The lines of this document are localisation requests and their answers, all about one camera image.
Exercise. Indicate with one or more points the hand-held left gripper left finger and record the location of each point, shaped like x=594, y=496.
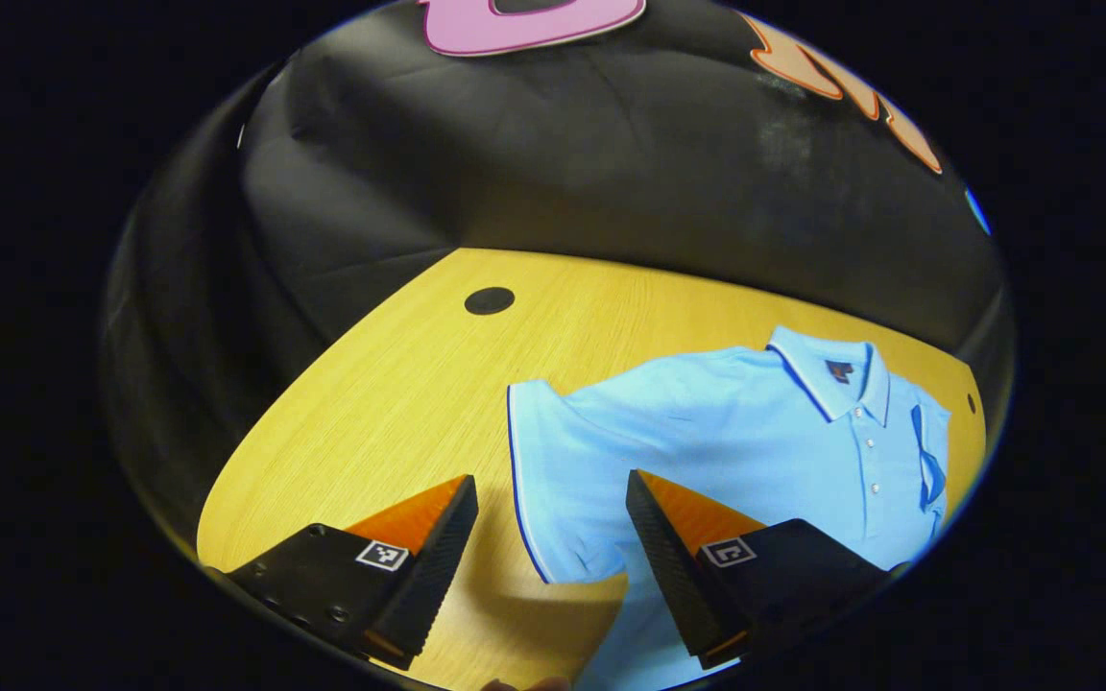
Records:
x=438, y=566

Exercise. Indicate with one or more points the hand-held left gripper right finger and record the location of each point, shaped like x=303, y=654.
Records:
x=668, y=576

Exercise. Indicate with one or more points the light blue polo T-shirt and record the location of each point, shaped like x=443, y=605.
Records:
x=707, y=422

